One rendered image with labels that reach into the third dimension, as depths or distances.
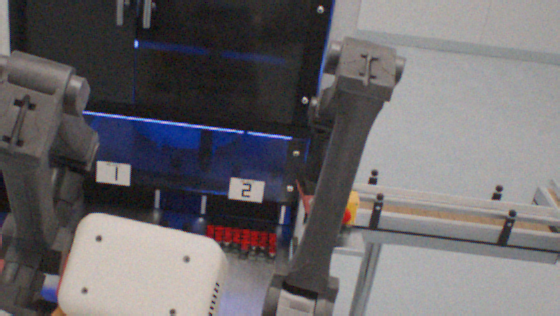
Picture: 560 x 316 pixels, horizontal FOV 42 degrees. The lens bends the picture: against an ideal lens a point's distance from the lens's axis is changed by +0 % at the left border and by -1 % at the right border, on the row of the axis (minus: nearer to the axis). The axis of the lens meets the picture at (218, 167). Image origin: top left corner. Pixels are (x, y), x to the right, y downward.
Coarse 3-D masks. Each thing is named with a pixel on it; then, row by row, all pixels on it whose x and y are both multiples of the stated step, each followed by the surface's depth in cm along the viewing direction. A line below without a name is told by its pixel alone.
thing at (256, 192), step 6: (234, 180) 183; (240, 180) 183; (246, 180) 183; (234, 186) 184; (240, 186) 184; (246, 186) 184; (252, 186) 184; (258, 186) 184; (234, 192) 185; (240, 192) 185; (246, 192) 185; (252, 192) 185; (258, 192) 184; (228, 198) 186; (234, 198) 186; (240, 198) 186; (246, 198) 185; (252, 198) 185; (258, 198) 185
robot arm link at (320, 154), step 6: (312, 132) 145; (318, 132) 145; (324, 132) 144; (330, 132) 145; (312, 138) 145; (318, 138) 144; (324, 138) 144; (330, 138) 144; (312, 144) 146; (318, 144) 145; (324, 144) 144; (312, 150) 146; (318, 150) 145; (324, 150) 145; (312, 156) 147; (318, 156) 146; (324, 156) 146
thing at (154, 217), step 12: (84, 204) 196; (96, 204) 197; (108, 204) 198; (120, 204) 198; (72, 216) 191; (84, 216) 191; (120, 216) 193; (132, 216) 194; (144, 216) 194; (156, 216) 195; (72, 228) 186
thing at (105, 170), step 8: (104, 168) 185; (112, 168) 184; (120, 168) 184; (128, 168) 184; (104, 176) 186; (112, 176) 186; (120, 176) 185; (128, 176) 185; (120, 184) 186; (128, 184) 186
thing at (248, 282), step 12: (192, 228) 187; (276, 252) 186; (288, 252) 186; (228, 264) 179; (240, 264) 180; (252, 264) 180; (264, 264) 181; (228, 276) 175; (240, 276) 176; (252, 276) 176; (264, 276) 177; (228, 288) 171; (240, 288) 171; (252, 288) 172; (264, 288) 172; (228, 300) 167; (240, 300) 168; (252, 300) 168; (228, 312) 163; (240, 312) 164; (252, 312) 164
